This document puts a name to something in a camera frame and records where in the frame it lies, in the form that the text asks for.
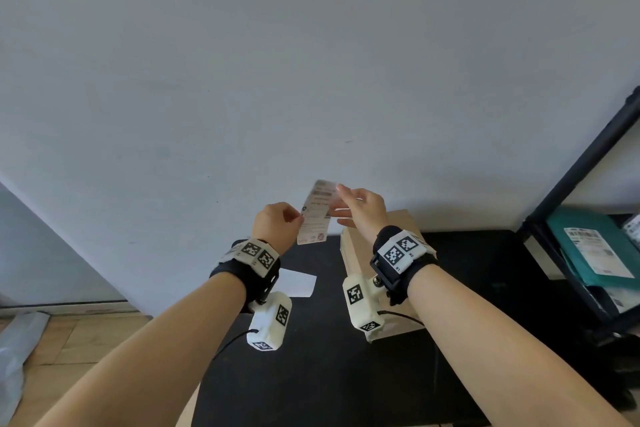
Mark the black wristband with markers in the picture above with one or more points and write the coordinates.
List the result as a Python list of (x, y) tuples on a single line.
[(252, 261), (400, 256)]

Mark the white blank paper sheet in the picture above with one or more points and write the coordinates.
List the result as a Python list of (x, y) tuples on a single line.
[(299, 284)]

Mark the white printed shipping label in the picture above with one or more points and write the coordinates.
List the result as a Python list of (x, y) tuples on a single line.
[(316, 214)]

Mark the grey plastic bag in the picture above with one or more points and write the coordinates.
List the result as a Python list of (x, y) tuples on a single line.
[(17, 356)]

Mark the person's left fingers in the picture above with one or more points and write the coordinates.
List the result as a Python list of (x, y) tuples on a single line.
[(294, 217)]

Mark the person's left hand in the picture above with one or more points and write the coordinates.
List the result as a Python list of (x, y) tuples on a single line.
[(272, 229)]

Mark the brown cardboard box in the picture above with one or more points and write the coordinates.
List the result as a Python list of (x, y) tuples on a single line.
[(357, 251)]

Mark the white parcel with label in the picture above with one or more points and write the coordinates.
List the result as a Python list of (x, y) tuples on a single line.
[(633, 229)]

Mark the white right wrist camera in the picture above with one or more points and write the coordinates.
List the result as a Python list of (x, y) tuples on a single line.
[(361, 304)]

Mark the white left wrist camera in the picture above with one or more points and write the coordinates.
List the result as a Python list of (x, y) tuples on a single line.
[(270, 324)]

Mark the black metal shelf rack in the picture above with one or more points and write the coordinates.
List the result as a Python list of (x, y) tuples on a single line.
[(580, 166)]

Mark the person's right hand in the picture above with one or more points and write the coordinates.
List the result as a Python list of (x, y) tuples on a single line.
[(369, 214)]

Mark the grey parcel with label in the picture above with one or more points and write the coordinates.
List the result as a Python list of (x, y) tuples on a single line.
[(617, 297)]

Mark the black right wristband with markers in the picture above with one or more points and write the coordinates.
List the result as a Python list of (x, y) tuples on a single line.
[(400, 256)]

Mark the teal parcel bag with label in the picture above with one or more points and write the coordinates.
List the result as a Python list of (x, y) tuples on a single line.
[(580, 246)]

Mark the person's right thumb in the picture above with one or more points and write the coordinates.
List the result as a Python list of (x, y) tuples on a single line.
[(346, 222)]

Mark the person's right forearm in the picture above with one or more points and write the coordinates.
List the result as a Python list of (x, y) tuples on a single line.
[(490, 356)]

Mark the person's left forearm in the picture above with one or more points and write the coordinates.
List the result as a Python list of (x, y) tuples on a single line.
[(165, 356)]

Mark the black left wristband with markers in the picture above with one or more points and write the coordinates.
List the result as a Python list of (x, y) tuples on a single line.
[(252, 261)]

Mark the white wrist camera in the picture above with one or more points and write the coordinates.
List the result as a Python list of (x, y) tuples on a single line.
[(361, 304), (270, 324)]

